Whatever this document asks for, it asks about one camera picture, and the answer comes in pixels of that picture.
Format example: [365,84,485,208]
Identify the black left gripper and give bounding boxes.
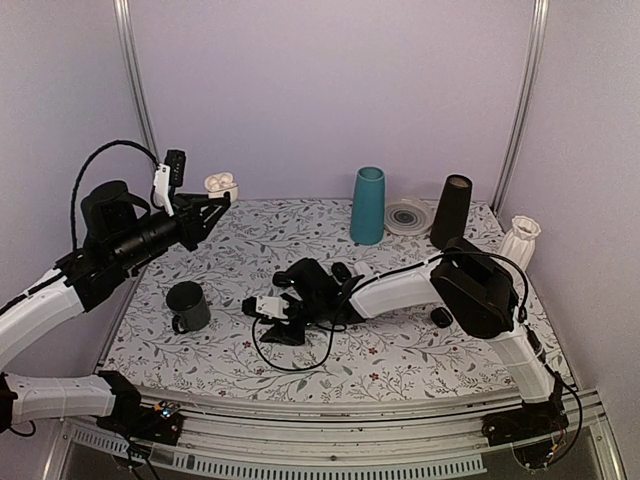
[111,193,230,269]

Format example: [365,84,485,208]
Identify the white earbud case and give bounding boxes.
[204,172,239,202]
[354,261,372,276]

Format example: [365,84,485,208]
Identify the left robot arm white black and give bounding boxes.
[1,180,231,434]

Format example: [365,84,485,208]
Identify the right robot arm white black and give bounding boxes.
[242,237,556,436]

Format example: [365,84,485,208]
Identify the black earbud case left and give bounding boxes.
[272,271,291,288]

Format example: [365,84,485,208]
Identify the black earbud case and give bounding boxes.
[331,262,352,283]
[430,307,454,329]
[272,271,291,288]

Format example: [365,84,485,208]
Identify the black earbud case centre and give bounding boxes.
[331,262,352,283]

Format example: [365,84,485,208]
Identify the white closed earbud case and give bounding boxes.
[354,261,372,276]

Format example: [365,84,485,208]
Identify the black earbud case right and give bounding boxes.
[430,307,454,329]

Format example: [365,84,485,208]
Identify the dark grey mug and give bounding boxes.
[166,281,211,334]

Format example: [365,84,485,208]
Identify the teal tall cup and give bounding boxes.
[350,166,386,246]

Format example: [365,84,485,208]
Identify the black tall cup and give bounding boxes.
[430,174,473,250]

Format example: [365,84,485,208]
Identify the white ribbed vase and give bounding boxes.
[498,215,542,271]

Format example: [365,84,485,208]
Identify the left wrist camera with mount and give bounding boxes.
[151,149,186,217]

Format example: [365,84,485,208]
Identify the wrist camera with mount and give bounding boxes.
[151,149,186,217]
[241,295,291,320]

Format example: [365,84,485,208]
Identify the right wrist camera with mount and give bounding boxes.
[241,295,291,320]

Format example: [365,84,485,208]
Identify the right black cable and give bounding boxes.
[250,314,351,372]

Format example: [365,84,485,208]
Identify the left black braided cable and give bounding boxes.
[69,140,161,251]

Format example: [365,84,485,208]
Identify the aluminium front rail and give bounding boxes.
[43,390,626,479]

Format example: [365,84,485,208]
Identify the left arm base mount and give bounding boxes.
[96,371,184,446]

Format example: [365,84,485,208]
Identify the left aluminium frame post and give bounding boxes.
[113,0,158,156]

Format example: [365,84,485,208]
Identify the aluminium frame post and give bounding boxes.
[113,0,158,156]
[490,0,550,216]

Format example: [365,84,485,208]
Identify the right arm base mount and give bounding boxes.
[481,389,569,470]

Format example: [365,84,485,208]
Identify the right aluminium frame post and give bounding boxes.
[490,0,550,216]

